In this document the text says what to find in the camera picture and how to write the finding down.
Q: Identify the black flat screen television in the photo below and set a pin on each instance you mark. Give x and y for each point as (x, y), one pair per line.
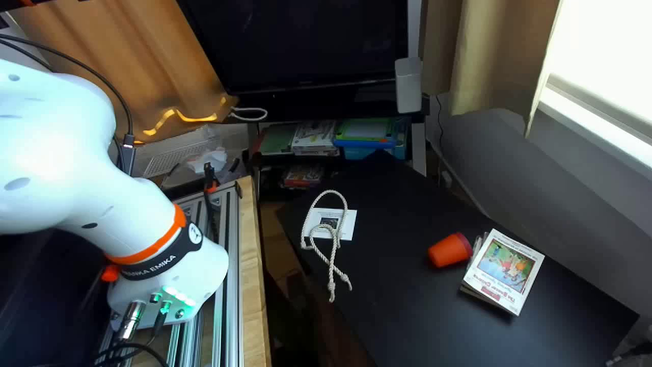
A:
(299, 42)

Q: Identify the small red packet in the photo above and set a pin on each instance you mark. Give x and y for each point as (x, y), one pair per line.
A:
(302, 177)

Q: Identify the aluminium profile frame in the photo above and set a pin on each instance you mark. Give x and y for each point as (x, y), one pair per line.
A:
(226, 271)

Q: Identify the beige curtain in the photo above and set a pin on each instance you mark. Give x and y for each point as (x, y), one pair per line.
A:
(489, 54)

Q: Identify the blue green box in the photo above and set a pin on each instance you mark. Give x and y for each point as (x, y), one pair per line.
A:
(370, 135)

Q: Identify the green book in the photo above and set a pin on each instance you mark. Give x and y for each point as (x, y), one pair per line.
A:
(277, 140)

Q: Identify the light wooden board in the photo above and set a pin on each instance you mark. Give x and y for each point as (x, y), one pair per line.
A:
(254, 271)

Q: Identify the bright window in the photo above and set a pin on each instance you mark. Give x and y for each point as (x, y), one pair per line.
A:
(603, 62)

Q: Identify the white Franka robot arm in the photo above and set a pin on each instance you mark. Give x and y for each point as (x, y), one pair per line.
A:
(53, 155)

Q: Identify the orange ribbed plastic cup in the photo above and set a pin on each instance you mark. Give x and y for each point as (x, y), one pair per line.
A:
(448, 251)

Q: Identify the golden brown fabric sheet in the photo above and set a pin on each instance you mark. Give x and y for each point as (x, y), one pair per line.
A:
(135, 54)

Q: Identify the small white box speaker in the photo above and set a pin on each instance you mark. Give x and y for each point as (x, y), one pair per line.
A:
(408, 84)

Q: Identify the white square card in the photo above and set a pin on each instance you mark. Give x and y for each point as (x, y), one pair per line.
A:
(347, 227)

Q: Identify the white crumpled plastic bag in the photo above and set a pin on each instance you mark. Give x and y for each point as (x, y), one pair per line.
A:
(204, 158)

